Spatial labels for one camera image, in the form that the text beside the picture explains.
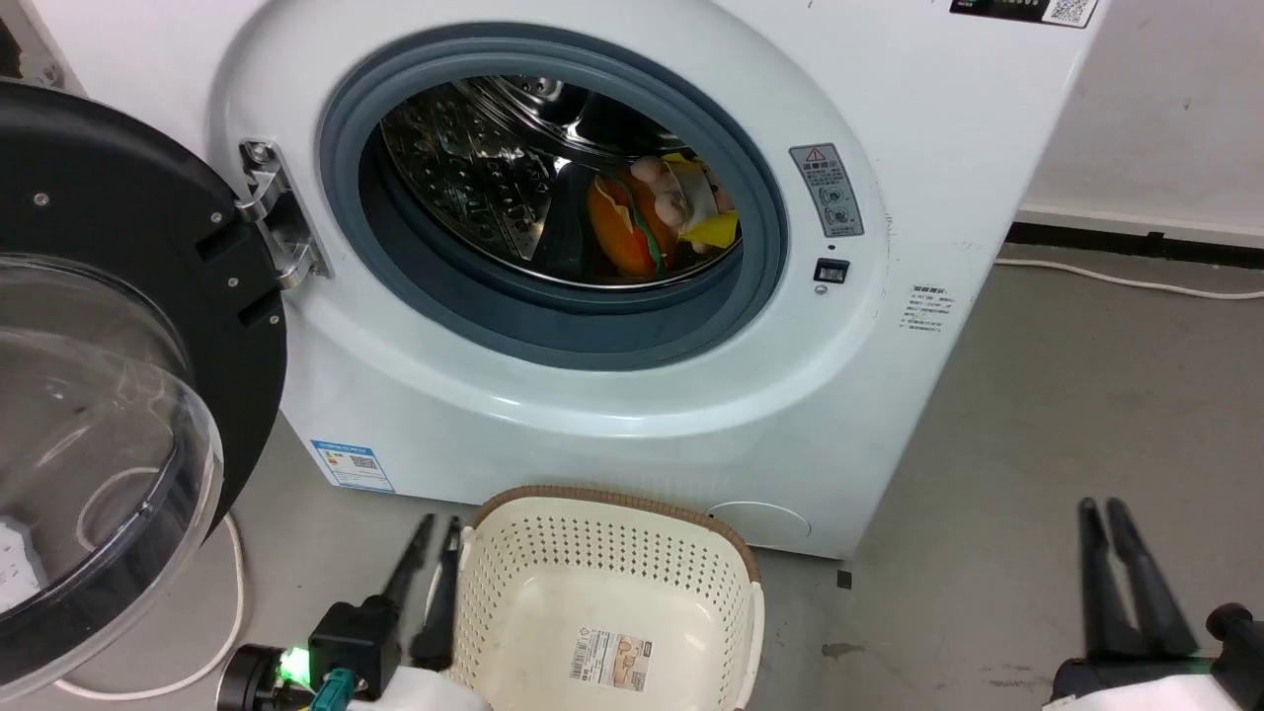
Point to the blue energy label sticker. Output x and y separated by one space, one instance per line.
353 465

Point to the grey warning sticker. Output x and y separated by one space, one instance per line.
828 190

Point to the round drain filter cover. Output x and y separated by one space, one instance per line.
765 519

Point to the black control panel QR label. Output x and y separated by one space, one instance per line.
1027 9

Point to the white front-load washing machine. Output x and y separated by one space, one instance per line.
918 148

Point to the chrome door hinge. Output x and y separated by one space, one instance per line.
281 222

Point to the small printed text sticker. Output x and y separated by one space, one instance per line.
930 308

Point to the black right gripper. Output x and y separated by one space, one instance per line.
1136 676

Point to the paper label with barcode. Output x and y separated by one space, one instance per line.
613 660

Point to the grey rubber door gasket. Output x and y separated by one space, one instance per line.
553 331

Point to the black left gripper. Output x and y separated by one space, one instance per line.
354 637

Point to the black baseboard strip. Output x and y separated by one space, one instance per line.
1136 242

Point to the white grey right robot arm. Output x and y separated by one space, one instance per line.
1145 697

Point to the black round glass washer door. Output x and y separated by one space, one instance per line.
118 247

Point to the stainless steel washer drum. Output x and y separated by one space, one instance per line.
474 168

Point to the black door latch socket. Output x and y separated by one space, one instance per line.
831 271

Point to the orange burger plush toy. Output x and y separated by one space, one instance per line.
622 232

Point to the cream perforated laundry basket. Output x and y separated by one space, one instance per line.
612 573

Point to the yellow and white plush toy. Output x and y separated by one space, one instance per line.
696 197

